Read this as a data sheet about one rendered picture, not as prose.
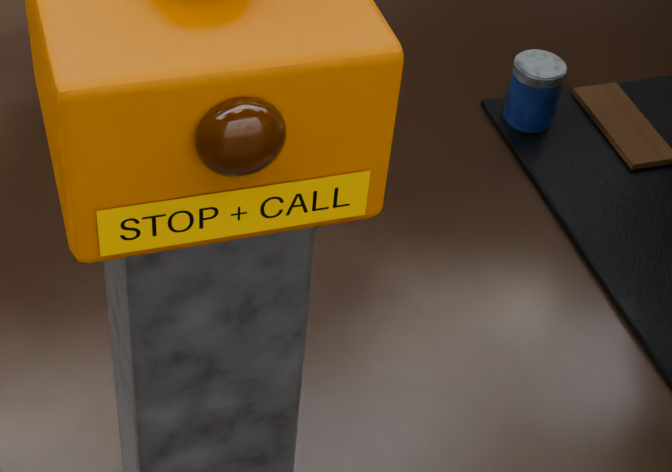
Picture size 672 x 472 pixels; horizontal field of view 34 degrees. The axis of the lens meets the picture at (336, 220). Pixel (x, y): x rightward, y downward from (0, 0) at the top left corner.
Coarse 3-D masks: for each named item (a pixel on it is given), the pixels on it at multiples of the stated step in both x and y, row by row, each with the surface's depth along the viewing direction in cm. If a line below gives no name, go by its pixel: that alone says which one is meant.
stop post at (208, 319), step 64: (64, 0) 37; (128, 0) 38; (192, 0) 38; (256, 0) 38; (320, 0) 39; (64, 64) 35; (128, 64) 35; (192, 64) 35; (256, 64) 36; (320, 64) 36; (384, 64) 37; (64, 128) 35; (128, 128) 36; (192, 128) 36; (320, 128) 38; (384, 128) 39; (64, 192) 37; (128, 192) 37; (192, 192) 38; (256, 192) 39; (320, 192) 40; (384, 192) 41; (128, 256) 40; (192, 256) 43; (256, 256) 44; (128, 320) 45; (192, 320) 46; (256, 320) 47; (128, 384) 49; (192, 384) 49; (256, 384) 50; (128, 448) 56; (192, 448) 52; (256, 448) 53
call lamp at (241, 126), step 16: (208, 112) 36; (224, 112) 36; (240, 112) 36; (256, 112) 36; (272, 112) 36; (208, 128) 36; (224, 128) 36; (240, 128) 36; (256, 128) 36; (272, 128) 36; (208, 144) 36; (224, 144) 36; (240, 144) 36; (256, 144) 36; (272, 144) 37; (208, 160) 36; (224, 160) 36; (240, 160) 36; (256, 160) 37; (272, 160) 37; (224, 176) 37; (240, 176) 37
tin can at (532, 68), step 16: (528, 64) 205; (544, 64) 206; (560, 64) 206; (512, 80) 207; (528, 80) 203; (544, 80) 202; (560, 80) 204; (512, 96) 208; (528, 96) 206; (544, 96) 205; (512, 112) 210; (528, 112) 208; (544, 112) 208; (528, 128) 210; (544, 128) 211
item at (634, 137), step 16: (576, 96) 220; (592, 96) 219; (608, 96) 220; (624, 96) 220; (592, 112) 215; (608, 112) 216; (624, 112) 216; (640, 112) 216; (608, 128) 212; (624, 128) 212; (640, 128) 212; (624, 144) 208; (640, 144) 209; (656, 144) 209; (624, 160) 207; (640, 160) 205; (656, 160) 205
